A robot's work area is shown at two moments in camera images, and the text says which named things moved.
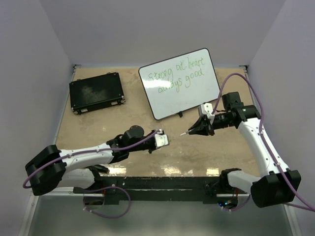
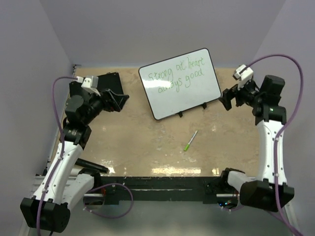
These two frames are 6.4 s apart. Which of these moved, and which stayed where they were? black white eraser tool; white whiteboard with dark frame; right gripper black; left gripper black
Moved: left gripper black; right gripper black
Stayed: white whiteboard with dark frame; black white eraser tool
